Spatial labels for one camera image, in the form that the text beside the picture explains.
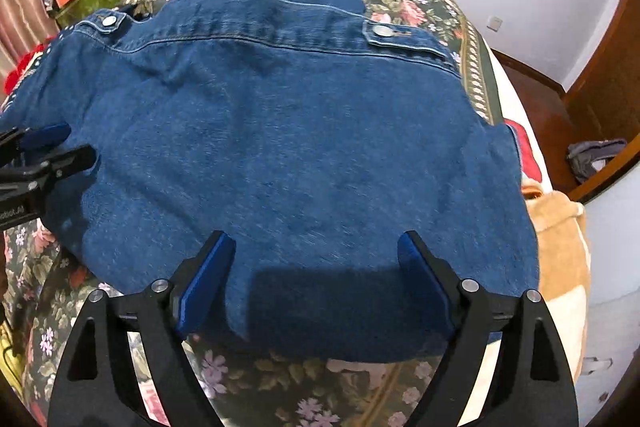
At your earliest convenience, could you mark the white appliance with stickers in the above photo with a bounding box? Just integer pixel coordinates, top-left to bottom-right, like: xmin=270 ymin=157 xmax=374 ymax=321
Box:
xmin=575 ymin=292 xmax=640 ymax=413

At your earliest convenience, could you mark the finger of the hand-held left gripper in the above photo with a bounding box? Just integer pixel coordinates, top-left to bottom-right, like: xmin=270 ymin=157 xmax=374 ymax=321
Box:
xmin=0 ymin=144 xmax=99 ymax=194
xmin=0 ymin=121 xmax=72 ymax=164

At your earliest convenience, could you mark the grey crumpled cloth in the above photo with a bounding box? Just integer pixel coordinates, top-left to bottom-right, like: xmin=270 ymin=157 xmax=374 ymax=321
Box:
xmin=566 ymin=138 xmax=627 ymax=184

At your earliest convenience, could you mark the beige plush blanket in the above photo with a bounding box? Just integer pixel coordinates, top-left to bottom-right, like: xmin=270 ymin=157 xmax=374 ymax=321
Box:
xmin=520 ymin=184 xmax=592 ymax=308

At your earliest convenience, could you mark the yellow cloth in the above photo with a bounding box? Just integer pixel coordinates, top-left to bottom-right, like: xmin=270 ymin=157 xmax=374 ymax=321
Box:
xmin=0 ymin=319 xmax=23 ymax=390

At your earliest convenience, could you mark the red knitted garment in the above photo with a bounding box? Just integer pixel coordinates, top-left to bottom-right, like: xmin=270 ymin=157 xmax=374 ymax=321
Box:
xmin=0 ymin=46 xmax=53 ymax=95

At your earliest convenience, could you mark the red cloth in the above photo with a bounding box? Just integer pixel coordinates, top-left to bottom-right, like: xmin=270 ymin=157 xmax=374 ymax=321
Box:
xmin=504 ymin=119 xmax=543 ymax=182

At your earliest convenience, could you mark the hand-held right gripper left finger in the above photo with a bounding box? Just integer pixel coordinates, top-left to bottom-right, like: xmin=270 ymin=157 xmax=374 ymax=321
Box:
xmin=46 ymin=230 xmax=237 ymax=427

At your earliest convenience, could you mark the pink striped curtain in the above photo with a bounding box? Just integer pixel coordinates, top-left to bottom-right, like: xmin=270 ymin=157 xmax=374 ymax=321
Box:
xmin=0 ymin=0 xmax=63 ymax=75

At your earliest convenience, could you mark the blue denim jacket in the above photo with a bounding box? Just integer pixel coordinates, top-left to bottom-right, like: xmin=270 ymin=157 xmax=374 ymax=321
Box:
xmin=0 ymin=0 xmax=542 ymax=364

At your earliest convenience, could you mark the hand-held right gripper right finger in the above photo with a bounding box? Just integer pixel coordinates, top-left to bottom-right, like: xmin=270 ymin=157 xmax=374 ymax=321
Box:
xmin=396 ymin=230 xmax=581 ymax=427

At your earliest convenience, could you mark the dark floral blanket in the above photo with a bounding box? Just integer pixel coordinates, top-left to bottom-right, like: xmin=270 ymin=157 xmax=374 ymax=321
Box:
xmin=0 ymin=0 xmax=503 ymax=427

